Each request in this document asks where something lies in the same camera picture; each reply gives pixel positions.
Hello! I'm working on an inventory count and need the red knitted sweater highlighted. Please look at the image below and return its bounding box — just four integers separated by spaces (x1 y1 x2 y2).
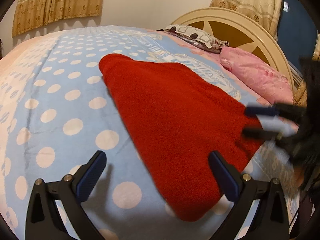
99 54 263 222

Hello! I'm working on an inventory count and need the pink quilted pillow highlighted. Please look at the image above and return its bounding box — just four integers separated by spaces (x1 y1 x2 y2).
219 47 293 103

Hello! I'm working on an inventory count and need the cream wooden headboard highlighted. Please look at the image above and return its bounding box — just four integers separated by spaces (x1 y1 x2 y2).
172 8 295 92

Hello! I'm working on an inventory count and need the black white patterned pillow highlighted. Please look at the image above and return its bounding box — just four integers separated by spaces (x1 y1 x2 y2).
163 24 229 54

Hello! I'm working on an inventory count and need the blue pink polka-dot bedspread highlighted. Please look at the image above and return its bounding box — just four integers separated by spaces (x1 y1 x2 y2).
0 24 301 240

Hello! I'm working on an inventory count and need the beige patterned curtain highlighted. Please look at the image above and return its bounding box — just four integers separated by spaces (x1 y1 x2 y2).
12 0 103 37

